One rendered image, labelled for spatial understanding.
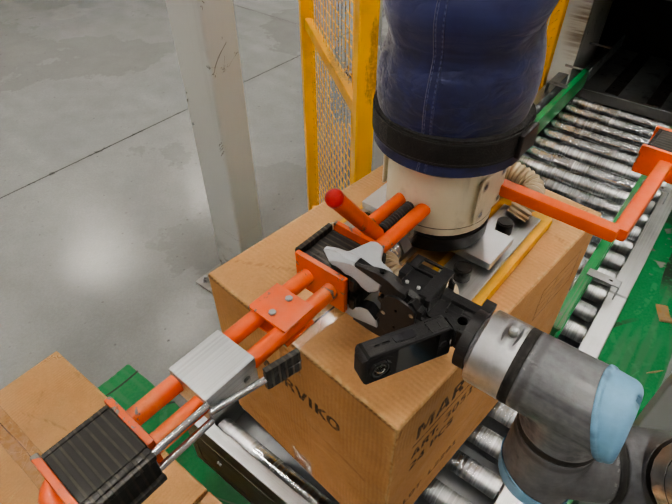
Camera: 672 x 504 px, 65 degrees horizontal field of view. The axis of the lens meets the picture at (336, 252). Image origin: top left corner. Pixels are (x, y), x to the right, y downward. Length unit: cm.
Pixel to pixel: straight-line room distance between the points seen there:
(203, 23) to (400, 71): 106
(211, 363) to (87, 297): 195
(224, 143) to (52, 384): 90
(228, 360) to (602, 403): 37
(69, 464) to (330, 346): 37
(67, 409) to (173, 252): 127
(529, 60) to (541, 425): 41
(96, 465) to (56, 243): 236
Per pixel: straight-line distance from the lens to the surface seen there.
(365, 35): 135
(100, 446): 56
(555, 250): 97
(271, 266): 87
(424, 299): 62
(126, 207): 295
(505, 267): 88
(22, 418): 152
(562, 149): 236
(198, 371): 58
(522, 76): 69
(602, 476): 69
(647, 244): 190
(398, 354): 58
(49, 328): 246
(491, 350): 58
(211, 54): 172
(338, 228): 71
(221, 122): 182
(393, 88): 70
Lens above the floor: 169
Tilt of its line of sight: 43 degrees down
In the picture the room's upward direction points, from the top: straight up
